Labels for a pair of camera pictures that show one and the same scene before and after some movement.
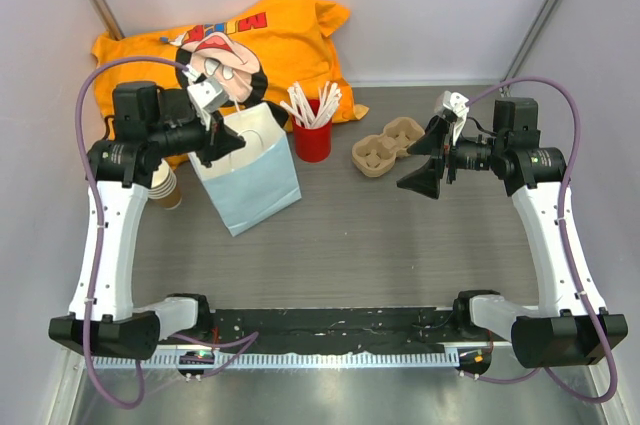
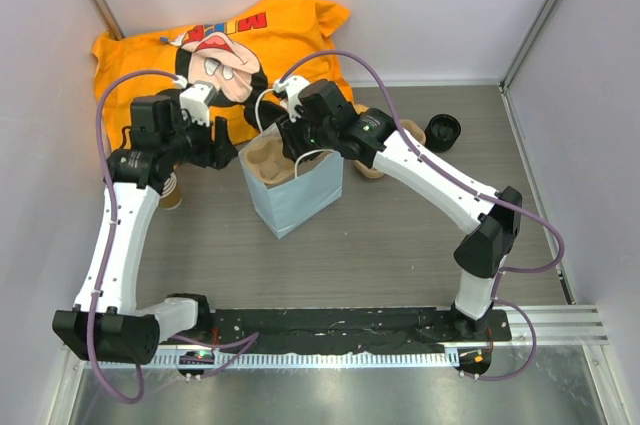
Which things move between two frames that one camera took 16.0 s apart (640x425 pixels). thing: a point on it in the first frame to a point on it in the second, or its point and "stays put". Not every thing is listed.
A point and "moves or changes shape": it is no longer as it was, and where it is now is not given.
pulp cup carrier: (375, 155) moves or changes shape
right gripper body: (451, 157) to (299, 136)
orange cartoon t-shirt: (259, 57) stays put
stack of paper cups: (165, 189) stays put
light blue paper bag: (254, 179) to (286, 204)
